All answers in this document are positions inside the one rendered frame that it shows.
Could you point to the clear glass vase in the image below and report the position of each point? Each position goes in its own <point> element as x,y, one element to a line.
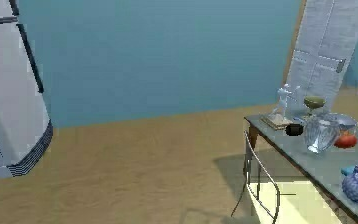
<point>320,135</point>

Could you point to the red tomato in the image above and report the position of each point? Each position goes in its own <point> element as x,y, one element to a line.
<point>346,141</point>

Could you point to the clear glass bowl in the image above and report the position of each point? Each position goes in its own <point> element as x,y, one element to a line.
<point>346,122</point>

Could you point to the green goblet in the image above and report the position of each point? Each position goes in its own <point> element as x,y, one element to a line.
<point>314,102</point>

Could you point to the white figure trophy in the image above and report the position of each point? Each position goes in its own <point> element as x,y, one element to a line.
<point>281,103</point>

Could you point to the grey top table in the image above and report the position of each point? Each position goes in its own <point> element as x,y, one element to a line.
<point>320,163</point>

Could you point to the white fridge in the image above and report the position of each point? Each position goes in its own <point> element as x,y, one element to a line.
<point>10,93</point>

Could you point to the grey room door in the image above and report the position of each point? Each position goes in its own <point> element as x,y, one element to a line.
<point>323,50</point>

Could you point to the thin metal frame chair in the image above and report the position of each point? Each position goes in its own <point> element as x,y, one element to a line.
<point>258,166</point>

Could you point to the cyan flat block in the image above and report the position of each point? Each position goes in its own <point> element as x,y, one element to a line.
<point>355,168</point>

